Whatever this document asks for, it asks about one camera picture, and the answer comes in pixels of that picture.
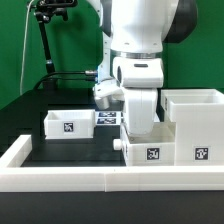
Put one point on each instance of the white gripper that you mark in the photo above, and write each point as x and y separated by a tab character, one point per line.
139	110

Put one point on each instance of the white drawer box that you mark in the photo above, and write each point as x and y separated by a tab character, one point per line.
157	149
69	124

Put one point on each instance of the white fiducial marker plate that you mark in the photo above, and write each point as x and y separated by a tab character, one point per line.
109	118

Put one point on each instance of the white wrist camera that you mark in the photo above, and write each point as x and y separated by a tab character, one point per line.
105	91

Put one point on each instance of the white workspace border frame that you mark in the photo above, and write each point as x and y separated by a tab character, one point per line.
15	177

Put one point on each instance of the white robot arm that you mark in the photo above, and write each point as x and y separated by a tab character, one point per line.
134	32

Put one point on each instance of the white drawer cabinet frame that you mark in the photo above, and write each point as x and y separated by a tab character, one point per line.
199	118

